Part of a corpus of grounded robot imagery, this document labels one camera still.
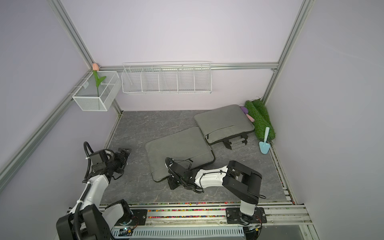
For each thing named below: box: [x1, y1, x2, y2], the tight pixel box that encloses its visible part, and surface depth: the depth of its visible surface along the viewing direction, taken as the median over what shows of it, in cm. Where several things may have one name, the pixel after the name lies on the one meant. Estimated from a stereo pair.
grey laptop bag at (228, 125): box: [194, 105, 255, 150], surface depth 106 cm
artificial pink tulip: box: [92, 63, 107, 97], surface depth 92 cm
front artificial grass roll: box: [244, 100, 276, 142], surface depth 107 cm
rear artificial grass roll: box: [251, 98, 272, 124], surface depth 118 cm
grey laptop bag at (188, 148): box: [145, 126, 216, 182], surface depth 96 cm
